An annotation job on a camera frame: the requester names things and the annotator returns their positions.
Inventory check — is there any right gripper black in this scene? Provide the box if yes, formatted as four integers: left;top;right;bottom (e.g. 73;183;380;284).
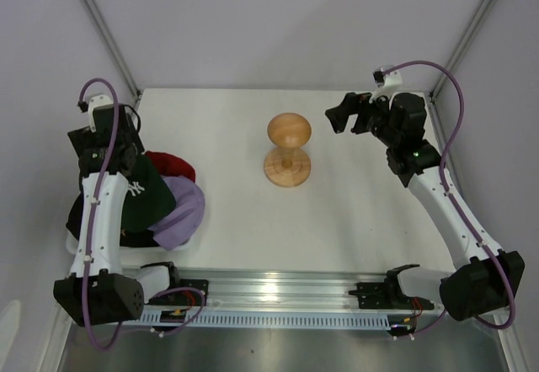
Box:
325;88;400;148

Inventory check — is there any dark green baseball cap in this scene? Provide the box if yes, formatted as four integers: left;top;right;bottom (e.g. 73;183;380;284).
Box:
121;155;176;233

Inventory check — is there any red LA baseball cap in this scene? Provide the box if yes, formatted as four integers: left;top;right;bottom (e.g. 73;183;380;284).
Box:
145;151;196;183

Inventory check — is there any lilac baseball cap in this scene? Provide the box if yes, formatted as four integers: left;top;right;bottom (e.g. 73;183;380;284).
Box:
151;176;205;251

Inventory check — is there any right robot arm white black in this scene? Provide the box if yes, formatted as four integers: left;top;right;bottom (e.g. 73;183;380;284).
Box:
325;93;525;321

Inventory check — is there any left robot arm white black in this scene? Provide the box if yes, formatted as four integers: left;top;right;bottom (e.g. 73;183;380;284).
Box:
53;104;176;327

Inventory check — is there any wooden hat stand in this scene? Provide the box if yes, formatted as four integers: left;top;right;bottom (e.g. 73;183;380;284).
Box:
264;113;312;188

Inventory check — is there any black baseball cap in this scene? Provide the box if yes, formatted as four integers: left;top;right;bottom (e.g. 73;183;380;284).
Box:
66;195;158;248

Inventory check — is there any white plastic bin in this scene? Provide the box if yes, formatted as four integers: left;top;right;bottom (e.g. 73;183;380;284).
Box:
65;233;195;265

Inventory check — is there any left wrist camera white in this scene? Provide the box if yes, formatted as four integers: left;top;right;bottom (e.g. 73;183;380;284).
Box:
77;93;113;133

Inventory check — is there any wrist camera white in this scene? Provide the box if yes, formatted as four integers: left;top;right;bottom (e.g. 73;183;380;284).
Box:
77;93;113;133
369;66;403;103

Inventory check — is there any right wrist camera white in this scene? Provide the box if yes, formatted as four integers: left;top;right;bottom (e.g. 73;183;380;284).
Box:
369;66;403;103

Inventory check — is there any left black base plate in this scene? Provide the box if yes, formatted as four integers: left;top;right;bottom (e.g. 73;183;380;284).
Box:
148;279;210;307

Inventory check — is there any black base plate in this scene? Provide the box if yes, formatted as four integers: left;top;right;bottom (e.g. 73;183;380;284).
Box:
348;282;435;311
148;279;210;307

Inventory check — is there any left aluminium corner post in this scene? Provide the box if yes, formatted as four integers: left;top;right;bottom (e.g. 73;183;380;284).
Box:
79;0;141;100

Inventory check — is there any aluminium corner post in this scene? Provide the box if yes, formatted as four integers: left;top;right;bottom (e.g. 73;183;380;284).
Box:
79;0;141;100
430;0;515;99

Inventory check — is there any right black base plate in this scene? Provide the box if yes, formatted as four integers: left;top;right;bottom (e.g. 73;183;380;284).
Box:
348;282;435;311

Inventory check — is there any aluminium mounting rail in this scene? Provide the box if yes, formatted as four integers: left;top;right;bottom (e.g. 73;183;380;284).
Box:
121;267;510;316

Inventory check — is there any white slotted cable duct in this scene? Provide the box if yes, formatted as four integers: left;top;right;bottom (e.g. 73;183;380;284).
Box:
132;309;391;331

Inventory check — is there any right aluminium corner post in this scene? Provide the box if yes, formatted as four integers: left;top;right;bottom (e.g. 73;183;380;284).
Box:
430;0;515;99

